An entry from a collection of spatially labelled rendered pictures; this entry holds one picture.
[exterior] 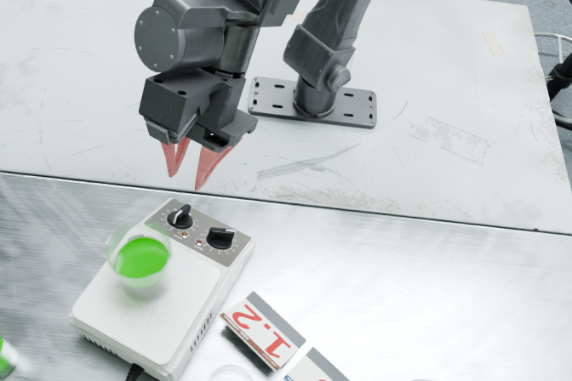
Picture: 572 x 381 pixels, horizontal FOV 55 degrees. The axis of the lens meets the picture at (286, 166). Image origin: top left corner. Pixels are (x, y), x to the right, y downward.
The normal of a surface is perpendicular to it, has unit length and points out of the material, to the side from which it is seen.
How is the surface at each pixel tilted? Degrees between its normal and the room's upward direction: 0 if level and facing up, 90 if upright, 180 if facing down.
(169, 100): 59
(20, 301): 0
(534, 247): 0
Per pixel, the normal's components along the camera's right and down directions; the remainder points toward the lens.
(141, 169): 0.11, -0.52
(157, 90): -0.35, 0.35
